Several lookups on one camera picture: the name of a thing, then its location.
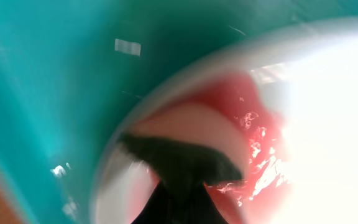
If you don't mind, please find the green and pink sponge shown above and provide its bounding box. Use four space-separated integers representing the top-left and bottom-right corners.
119 103 248 195

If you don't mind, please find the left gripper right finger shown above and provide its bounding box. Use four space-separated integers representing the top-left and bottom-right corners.
175 185 227 224

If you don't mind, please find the light blue plate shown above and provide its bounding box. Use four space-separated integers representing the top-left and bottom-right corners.
91 16 358 223

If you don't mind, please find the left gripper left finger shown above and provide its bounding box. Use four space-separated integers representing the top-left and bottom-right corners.
131 182 173 224

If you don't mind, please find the teal plastic tray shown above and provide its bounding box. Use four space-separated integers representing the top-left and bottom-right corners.
0 0 358 223

